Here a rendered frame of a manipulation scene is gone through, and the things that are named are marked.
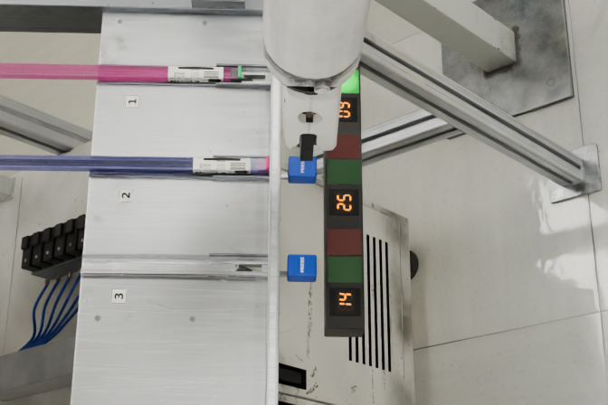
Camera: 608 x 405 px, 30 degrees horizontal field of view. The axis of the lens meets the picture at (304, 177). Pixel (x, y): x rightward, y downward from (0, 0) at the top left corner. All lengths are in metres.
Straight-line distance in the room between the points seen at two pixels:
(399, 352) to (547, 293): 0.25
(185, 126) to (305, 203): 0.53
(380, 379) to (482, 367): 0.18
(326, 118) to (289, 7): 0.17
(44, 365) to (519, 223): 0.80
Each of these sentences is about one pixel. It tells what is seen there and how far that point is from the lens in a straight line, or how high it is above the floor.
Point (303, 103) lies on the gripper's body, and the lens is 0.97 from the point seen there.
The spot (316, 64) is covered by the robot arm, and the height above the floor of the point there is 0.92.
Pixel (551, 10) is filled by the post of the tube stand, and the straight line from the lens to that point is 1.98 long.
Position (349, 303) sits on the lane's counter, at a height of 0.65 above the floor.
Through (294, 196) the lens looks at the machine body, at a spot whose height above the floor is 0.35.
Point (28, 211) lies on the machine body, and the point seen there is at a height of 0.62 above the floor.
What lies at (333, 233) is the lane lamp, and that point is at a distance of 1.19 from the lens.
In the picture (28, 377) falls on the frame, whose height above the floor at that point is 0.66.
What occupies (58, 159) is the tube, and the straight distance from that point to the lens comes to 1.22.
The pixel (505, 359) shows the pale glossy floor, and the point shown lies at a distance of 1.84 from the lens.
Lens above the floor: 1.52
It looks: 43 degrees down
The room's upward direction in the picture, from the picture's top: 66 degrees counter-clockwise
